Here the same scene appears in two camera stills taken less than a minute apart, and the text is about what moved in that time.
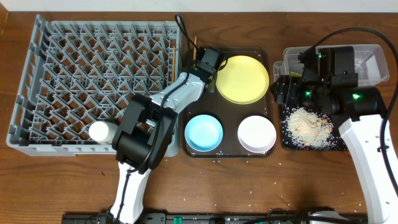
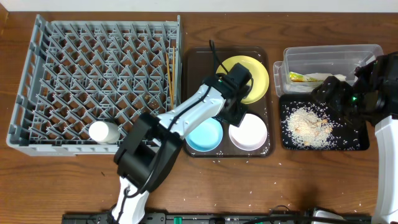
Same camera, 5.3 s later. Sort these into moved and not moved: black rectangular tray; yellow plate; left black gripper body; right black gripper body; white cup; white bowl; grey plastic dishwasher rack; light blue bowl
Moved: left black gripper body; right black gripper body; white bowl
Not moved: yellow plate; grey plastic dishwasher rack; black rectangular tray; white cup; light blue bowl
